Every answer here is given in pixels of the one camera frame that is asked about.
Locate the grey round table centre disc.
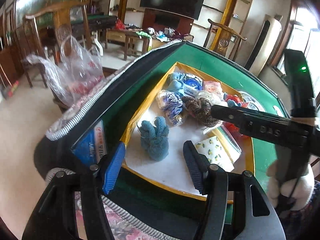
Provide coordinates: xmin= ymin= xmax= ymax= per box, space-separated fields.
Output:
xmin=239 ymin=91 xmax=266 ymax=112

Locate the blue white patterned bundle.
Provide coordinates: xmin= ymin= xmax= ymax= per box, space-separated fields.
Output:
xmin=156 ymin=90 xmax=183 ymax=126

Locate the red soft item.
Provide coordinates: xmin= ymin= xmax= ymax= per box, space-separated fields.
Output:
xmin=223 ymin=93 xmax=248 ymax=142

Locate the wooden chair by window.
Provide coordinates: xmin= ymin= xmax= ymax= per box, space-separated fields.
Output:
xmin=203 ymin=19 xmax=247 ymax=61

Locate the plaid sleeved right forearm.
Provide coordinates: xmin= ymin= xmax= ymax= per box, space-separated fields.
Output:
xmin=280 ymin=181 xmax=319 ymax=239

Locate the white gloved right hand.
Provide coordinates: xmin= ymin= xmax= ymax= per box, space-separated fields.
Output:
xmin=266 ymin=160 xmax=315 ymax=211

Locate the white paper card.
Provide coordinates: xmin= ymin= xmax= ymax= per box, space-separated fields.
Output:
xmin=273 ymin=105 xmax=285 ymax=117

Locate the clear plastic bag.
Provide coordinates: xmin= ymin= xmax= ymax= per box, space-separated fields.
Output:
xmin=26 ymin=35 xmax=104 ymax=107

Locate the wooden armchair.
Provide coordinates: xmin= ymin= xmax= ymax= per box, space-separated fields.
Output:
xmin=22 ymin=0 xmax=93 ymax=88

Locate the low wooden coffee table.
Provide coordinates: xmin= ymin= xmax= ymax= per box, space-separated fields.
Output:
xmin=106 ymin=29 xmax=151 ymax=61

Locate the yellow rimmed storage tray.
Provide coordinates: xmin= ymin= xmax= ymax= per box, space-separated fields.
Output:
xmin=120 ymin=61 xmax=256 ymax=203

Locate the blue white tissue pack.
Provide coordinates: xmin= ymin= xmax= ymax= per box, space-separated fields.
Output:
xmin=182 ymin=73 xmax=203 ymax=96

